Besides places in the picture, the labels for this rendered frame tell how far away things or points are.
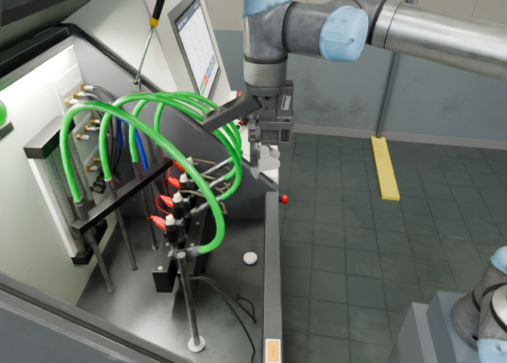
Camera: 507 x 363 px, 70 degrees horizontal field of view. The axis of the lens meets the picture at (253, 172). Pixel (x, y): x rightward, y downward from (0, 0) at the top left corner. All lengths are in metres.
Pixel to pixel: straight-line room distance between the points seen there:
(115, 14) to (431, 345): 1.15
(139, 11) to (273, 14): 0.51
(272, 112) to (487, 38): 0.34
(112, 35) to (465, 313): 1.08
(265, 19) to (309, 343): 1.60
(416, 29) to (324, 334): 1.58
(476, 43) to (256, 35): 0.32
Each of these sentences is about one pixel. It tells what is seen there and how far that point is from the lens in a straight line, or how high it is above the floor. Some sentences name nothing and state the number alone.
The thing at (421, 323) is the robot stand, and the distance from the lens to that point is 1.12.
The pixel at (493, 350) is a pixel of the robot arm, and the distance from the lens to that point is 0.77.
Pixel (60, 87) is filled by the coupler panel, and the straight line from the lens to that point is 0.99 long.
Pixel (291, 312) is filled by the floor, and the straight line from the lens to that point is 2.01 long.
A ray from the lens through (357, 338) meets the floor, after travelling 1.99.
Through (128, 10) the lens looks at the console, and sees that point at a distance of 1.03.
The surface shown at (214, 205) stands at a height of 1.29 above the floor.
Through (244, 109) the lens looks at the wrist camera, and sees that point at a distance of 0.65.
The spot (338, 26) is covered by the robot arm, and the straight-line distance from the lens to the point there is 0.55.
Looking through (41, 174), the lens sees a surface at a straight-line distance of 0.90.
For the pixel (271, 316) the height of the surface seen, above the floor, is 0.95.
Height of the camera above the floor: 1.67
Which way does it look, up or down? 36 degrees down
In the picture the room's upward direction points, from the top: straight up
